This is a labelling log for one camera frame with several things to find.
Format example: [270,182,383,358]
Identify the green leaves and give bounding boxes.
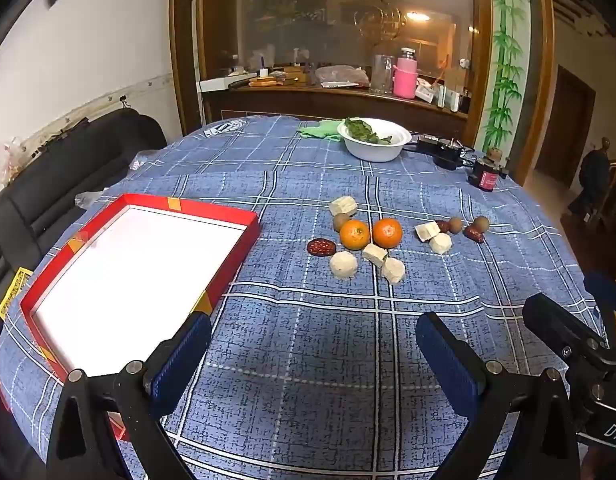
[344,117,393,146]

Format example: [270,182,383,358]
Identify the white flat box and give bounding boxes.
[198,74,259,93]

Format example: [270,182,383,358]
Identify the red box with white inside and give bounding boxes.
[20,192,261,443]

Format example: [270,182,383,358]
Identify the wooden display cabinet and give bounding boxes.
[169,0,556,151]

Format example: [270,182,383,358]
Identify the green cloth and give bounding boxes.
[296,119,346,142]

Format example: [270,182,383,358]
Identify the black sofa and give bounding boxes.
[0,107,169,321]

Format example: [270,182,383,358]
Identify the pink thermos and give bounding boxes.
[393,47,419,100]

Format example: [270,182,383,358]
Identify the wooden door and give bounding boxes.
[535,65,596,196]

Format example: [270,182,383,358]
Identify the glass pitcher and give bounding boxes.
[370,54,395,95]

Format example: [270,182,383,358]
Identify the white bowl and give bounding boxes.
[337,117,413,162]

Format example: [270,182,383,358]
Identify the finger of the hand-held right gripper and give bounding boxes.
[522,293,611,361]
[585,272,616,318]

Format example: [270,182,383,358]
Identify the orange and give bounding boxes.
[372,217,405,249]
[339,219,371,251]

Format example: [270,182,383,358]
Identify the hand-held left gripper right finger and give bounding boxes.
[416,311,581,480]

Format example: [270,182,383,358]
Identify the blue plaid tablecloth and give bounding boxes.
[0,115,616,480]

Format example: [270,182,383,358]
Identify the dark jar with red label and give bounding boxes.
[468,147,508,193]

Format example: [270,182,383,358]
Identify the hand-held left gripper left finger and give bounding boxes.
[46,311,212,480]

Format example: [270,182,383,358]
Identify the plastic bag with pink contents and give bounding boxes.
[313,64,371,88]

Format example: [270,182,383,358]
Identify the black device with cables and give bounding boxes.
[415,135,476,171]

